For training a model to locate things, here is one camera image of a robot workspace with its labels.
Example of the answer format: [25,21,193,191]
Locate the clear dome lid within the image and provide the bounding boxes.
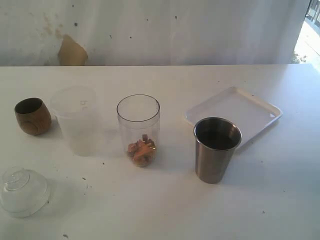
[0,166,51,218]

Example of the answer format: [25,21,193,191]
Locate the translucent white plastic cup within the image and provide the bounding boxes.
[50,85,101,157]

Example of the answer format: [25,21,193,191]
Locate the brown wooden cup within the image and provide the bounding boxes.
[14,97,52,136]

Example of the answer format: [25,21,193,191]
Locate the stainless steel cup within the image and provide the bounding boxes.
[193,117,242,184]

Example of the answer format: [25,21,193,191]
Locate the brown wooden cubes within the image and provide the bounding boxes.
[126,134,157,168]

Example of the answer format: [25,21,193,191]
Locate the white square plastic tray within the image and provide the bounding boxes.
[184,86,283,152]

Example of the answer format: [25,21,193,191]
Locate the clear plastic cup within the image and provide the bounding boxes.
[116,94,161,165]

